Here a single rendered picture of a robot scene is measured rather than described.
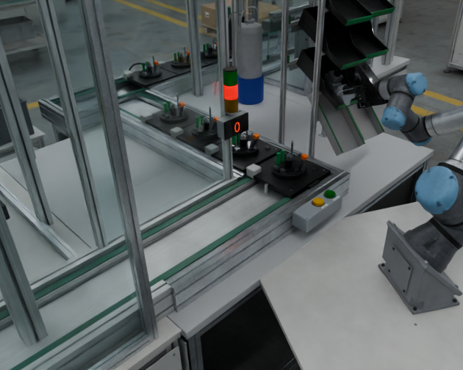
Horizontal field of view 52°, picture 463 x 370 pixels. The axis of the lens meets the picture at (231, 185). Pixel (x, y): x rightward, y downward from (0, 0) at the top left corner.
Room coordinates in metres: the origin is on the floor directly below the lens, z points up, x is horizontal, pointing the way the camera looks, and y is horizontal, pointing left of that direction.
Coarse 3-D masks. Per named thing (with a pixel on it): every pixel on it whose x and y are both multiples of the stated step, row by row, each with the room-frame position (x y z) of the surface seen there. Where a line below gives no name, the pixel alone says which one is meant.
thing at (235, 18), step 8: (232, 0) 2.93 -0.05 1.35; (240, 0) 2.94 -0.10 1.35; (232, 8) 2.93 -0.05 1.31; (240, 8) 2.94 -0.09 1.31; (232, 16) 2.93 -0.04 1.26; (232, 24) 2.93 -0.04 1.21; (232, 32) 2.94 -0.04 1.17; (232, 40) 2.94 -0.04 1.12; (232, 48) 2.94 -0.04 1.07; (232, 56) 2.94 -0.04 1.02; (232, 64) 2.94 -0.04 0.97
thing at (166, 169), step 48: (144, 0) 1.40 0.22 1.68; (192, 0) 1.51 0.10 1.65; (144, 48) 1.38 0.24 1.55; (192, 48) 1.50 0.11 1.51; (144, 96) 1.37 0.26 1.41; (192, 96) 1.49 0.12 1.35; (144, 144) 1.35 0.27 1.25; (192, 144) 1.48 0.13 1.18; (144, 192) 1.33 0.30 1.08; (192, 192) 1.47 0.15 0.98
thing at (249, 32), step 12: (240, 24) 2.56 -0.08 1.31; (252, 24) 2.58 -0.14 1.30; (240, 36) 2.56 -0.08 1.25; (252, 36) 2.54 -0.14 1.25; (240, 48) 2.57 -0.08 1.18; (252, 48) 2.54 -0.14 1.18; (240, 60) 2.57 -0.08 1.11; (252, 60) 2.54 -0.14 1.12; (240, 72) 2.57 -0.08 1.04; (252, 72) 2.54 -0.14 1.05
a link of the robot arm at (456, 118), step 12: (456, 108) 1.39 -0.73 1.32; (420, 120) 1.44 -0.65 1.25; (432, 120) 1.41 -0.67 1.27; (444, 120) 1.39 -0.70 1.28; (456, 120) 1.36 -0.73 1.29; (408, 132) 1.43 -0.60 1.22; (420, 132) 1.42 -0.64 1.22; (432, 132) 1.40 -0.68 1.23; (444, 132) 1.39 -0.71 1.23; (420, 144) 1.44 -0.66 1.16
